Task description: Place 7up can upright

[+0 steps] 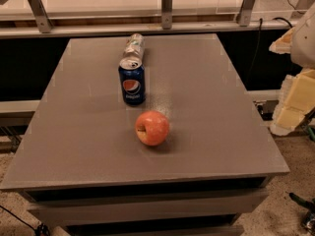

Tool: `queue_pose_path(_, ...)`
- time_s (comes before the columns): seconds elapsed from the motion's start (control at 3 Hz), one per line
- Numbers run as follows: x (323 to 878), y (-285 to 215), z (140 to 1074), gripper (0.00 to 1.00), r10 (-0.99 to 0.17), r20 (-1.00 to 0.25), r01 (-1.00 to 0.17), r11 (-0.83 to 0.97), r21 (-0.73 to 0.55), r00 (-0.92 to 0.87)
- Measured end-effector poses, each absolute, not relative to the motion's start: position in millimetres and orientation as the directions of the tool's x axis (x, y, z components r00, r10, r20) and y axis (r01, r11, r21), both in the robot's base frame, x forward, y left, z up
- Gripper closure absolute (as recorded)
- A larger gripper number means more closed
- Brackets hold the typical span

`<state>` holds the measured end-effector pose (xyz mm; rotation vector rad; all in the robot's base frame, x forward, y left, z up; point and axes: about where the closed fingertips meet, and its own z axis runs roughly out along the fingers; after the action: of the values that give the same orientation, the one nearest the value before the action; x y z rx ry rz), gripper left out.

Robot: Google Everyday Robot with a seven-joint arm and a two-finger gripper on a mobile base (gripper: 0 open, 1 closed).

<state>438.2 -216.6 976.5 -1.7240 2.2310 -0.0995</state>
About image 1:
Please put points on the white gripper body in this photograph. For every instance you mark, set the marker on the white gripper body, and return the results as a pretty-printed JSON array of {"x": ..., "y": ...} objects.
[{"x": 304, "y": 46}]

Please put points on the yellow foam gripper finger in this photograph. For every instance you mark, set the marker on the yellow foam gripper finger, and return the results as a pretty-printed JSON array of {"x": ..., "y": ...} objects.
[
  {"x": 296, "y": 100},
  {"x": 283, "y": 44}
]

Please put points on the silver green 7up can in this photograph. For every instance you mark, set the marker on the silver green 7up can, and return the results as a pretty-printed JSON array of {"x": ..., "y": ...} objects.
[{"x": 135, "y": 46}]

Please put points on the blue Pepsi can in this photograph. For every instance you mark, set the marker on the blue Pepsi can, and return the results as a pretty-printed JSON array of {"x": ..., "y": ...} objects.
[{"x": 132, "y": 80}]

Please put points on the green tool on floor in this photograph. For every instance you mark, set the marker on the green tool on floor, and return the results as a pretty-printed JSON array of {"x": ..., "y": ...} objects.
[{"x": 308, "y": 221}]

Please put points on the red apple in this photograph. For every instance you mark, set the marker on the red apple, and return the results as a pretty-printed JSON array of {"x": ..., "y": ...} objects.
[{"x": 152, "y": 128}]

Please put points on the grey drawer cabinet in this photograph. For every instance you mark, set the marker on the grey drawer cabinet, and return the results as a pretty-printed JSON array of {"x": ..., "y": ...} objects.
[{"x": 187, "y": 161}]

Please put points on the far right metal bracket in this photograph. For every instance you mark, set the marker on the far right metal bracket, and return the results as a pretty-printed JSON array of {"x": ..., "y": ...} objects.
[{"x": 301, "y": 8}]

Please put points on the left metal bracket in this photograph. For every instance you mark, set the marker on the left metal bracket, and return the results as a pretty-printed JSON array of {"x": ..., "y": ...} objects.
[{"x": 42, "y": 21}]

